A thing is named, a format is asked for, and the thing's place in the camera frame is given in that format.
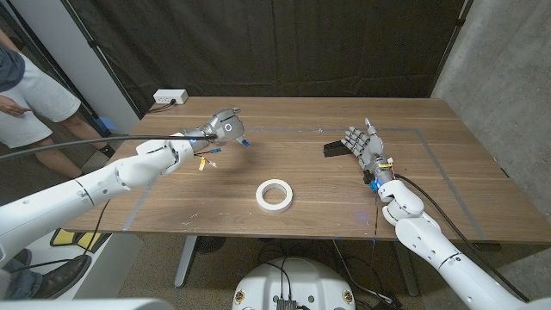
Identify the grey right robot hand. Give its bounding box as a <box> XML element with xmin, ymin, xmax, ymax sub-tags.
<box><xmin>340</xmin><ymin>118</ymin><xmax>395</xmax><ymax>184</ymax></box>

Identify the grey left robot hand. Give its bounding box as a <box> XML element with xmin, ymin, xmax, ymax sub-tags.
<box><xmin>180</xmin><ymin>107</ymin><xmax>246</xmax><ymax>152</ymax></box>

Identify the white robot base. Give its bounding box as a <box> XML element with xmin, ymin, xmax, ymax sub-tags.
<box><xmin>232</xmin><ymin>257</ymin><xmax>356</xmax><ymax>310</ymax></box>

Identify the black stapler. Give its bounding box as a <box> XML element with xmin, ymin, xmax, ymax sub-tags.
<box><xmin>323</xmin><ymin>139</ymin><xmax>353</xmax><ymax>158</ymax></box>

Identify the white tape roll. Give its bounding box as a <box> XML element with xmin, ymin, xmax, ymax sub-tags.
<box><xmin>255</xmin><ymin>178</ymin><xmax>294</xmax><ymax>214</ymax></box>

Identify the white power strip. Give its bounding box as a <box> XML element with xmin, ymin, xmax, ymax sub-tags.
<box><xmin>152</xmin><ymin>89</ymin><xmax>189</xmax><ymax>105</ymax></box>

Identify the black backdrop curtain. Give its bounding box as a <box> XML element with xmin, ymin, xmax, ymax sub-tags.
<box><xmin>59</xmin><ymin>0</ymin><xmax>468</xmax><ymax>118</ymax></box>

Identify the black round floor stand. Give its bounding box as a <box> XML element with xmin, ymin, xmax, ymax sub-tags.
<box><xmin>195</xmin><ymin>235</ymin><xmax>227</xmax><ymax>256</ymax></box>

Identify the grey table leg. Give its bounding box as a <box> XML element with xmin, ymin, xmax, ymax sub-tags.
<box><xmin>391</xmin><ymin>240</ymin><xmax>421</xmax><ymax>297</ymax></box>

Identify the black backdrop stand pole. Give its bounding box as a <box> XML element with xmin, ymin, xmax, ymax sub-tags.
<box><xmin>430</xmin><ymin>0</ymin><xmax>474</xmax><ymax>98</ymax></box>
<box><xmin>59</xmin><ymin>0</ymin><xmax>144</xmax><ymax>120</ymax></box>

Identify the white table leg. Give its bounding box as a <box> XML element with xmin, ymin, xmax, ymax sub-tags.
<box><xmin>174</xmin><ymin>235</ymin><xmax>199</xmax><ymax>288</ymax></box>

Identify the black power adapter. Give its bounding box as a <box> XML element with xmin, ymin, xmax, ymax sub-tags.
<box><xmin>373</xmin><ymin>295</ymin><xmax>404</xmax><ymax>310</ymax></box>

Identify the person in white shorts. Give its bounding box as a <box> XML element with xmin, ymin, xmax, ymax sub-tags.
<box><xmin>0</xmin><ymin>29</ymin><xmax>116</xmax><ymax>180</ymax></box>

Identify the yellow black floor pad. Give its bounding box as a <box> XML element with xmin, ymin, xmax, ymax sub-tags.
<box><xmin>50</xmin><ymin>227</ymin><xmax>113</xmax><ymax>254</ymax></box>

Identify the person in blue jeans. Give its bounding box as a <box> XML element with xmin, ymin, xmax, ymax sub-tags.
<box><xmin>0</xmin><ymin>248</ymin><xmax>92</xmax><ymax>301</ymax></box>

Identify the white robot chest shell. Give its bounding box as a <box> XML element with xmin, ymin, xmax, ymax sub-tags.
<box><xmin>0</xmin><ymin>299</ymin><xmax>174</xmax><ymax>310</ymax></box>

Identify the black power strip cable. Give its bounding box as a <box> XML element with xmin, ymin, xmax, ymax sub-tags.
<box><xmin>148</xmin><ymin>98</ymin><xmax>177</xmax><ymax>115</ymax></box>

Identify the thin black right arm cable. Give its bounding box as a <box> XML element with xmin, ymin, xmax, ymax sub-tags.
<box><xmin>372</xmin><ymin>200</ymin><xmax>381</xmax><ymax>243</ymax></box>

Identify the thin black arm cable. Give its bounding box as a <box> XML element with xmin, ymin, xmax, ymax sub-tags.
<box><xmin>8</xmin><ymin>198</ymin><xmax>111</xmax><ymax>273</ymax></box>
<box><xmin>372</xmin><ymin>200</ymin><xmax>381</xmax><ymax>243</ymax></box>

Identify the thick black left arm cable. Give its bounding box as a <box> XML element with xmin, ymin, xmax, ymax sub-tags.
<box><xmin>0</xmin><ymin>133</ymin><xmax>219</xmax><ymax>163</ymax></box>

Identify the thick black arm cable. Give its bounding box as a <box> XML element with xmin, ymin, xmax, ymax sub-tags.
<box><xmin>0</xmin><ymin>133</ymin><xmax>219</xmax><ymax>163</ymax></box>
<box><xmin>394</xmin><ymin>173</ymin><xmax>530</xmax><ymax>302</ymax></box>

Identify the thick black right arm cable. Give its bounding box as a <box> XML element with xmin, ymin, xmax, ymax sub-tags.
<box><xmin>394</xmin><ymin>173</ymin><xmax>530</xmax><ymax>302</ymax></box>

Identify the white floor cable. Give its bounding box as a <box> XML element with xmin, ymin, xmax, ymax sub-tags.
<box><xmin>331</xmin><ymin>239</ymin><xmax>391</xmax><ymax>302</ymax></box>

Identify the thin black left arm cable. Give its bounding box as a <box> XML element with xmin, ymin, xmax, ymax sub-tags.
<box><xmin>8</xmin><ymin>198</ymin><xmax>111</xmax><ymax>273</ymax></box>

